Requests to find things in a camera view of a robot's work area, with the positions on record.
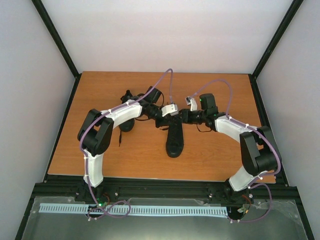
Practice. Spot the white slotted cable duct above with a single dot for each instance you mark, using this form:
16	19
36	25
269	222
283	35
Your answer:
136	210

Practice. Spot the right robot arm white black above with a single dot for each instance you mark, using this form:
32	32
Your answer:
259	152

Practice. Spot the black sneaker left one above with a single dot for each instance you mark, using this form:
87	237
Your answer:
128	125

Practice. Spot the black sneaker with laces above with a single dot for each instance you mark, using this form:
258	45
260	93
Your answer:
175	136

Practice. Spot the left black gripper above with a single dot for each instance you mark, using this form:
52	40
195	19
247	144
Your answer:
165	121

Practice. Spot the grey metal base plate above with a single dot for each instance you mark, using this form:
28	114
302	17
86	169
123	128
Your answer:
276	220

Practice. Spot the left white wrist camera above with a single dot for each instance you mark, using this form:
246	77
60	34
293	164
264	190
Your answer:
170	109

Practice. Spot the right black corner post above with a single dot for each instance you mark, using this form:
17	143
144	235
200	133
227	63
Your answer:
284	24

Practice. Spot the black corner post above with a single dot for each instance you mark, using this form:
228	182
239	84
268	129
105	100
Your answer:
284	24
46	19

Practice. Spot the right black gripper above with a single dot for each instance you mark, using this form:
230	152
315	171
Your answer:
185	115

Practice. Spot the left black corner post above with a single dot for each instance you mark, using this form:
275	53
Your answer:
46	19

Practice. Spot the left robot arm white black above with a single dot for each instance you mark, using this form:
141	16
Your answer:
96	131

